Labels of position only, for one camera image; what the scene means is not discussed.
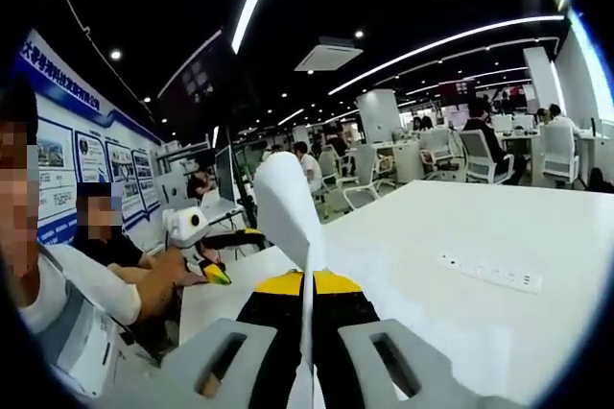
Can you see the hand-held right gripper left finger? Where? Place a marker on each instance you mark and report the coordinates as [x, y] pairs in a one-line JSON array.
[[216, 361]]

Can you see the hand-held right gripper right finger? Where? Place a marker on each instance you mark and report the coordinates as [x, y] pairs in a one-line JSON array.
[[412, 361]]

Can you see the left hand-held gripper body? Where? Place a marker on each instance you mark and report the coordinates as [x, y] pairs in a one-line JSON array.
[[184, 226]]

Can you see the white printing paper sheet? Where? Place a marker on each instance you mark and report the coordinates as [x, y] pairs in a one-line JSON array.
[[283, 198]]

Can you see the person's left hand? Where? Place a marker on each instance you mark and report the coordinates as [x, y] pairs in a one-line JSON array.
[[180, 271]]

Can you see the white table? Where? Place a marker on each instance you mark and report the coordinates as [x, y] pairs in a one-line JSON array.
[[455, 332]]

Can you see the black monitor stand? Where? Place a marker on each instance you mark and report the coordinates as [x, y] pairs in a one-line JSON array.
[[247, 188]]

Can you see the computer monitor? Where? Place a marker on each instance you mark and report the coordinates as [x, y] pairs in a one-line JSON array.
[[224, 174]]

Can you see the dark hanging ceiling screen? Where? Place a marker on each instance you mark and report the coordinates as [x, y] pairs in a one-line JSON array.
[[196, 78]]

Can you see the person's head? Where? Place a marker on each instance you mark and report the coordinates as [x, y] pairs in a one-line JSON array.
[[19, 102]]

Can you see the ceiling air conditioner vent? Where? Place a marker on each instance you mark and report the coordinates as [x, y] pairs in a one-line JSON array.
[[328, 54]]

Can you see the white office chair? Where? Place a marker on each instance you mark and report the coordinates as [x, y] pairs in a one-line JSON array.
[[560, 159], [479, 159]]

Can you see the red hanging display screen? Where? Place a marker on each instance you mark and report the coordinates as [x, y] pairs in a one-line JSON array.
[[458, 92]]

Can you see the blue white wall poster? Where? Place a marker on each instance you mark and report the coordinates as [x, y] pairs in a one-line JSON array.
[[96, 154]]

